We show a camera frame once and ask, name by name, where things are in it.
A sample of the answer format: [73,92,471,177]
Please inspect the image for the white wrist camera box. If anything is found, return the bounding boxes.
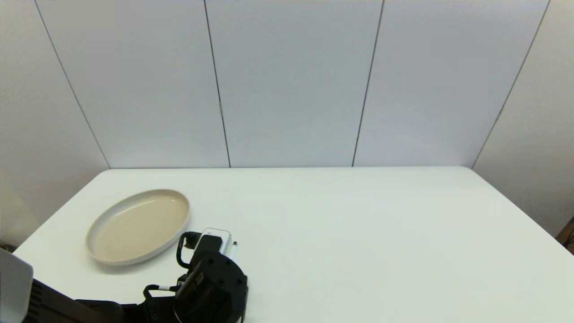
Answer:
[197,227,232,253]

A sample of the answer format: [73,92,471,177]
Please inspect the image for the brown wooden furniture piece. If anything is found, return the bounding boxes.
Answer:
[555,216,574,256]

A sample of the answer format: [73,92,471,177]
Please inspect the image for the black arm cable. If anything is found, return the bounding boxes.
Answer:
[143,231,203,306]

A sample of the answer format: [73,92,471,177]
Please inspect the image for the beige oval plate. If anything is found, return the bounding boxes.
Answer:
[86,189,191,266]

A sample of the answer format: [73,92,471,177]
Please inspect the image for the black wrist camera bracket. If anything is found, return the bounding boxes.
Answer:
[192,235,224,258]

